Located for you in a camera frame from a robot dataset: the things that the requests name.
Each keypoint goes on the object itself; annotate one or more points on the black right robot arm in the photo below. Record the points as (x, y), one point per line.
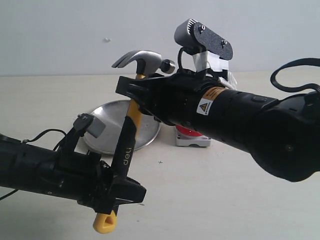
(282, 136)

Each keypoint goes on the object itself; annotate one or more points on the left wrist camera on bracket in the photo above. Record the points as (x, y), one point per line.
(82, 132)

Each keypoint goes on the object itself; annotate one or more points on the yellow black claw hammer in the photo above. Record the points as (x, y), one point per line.
(147, 62)

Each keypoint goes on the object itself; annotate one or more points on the red dome push button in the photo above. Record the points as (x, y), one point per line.
(185, 137)

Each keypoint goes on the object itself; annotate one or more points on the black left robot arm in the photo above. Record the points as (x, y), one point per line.
(23, 166)

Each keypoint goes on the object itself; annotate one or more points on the right wrist camera with tape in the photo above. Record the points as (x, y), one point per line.
(210, 52)

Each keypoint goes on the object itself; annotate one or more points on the round steel plate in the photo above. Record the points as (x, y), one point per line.
(112, 114)

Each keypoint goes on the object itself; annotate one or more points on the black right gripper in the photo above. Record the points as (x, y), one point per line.
(179, 99)

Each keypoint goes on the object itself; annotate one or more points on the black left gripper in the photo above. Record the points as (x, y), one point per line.
(90, 181)

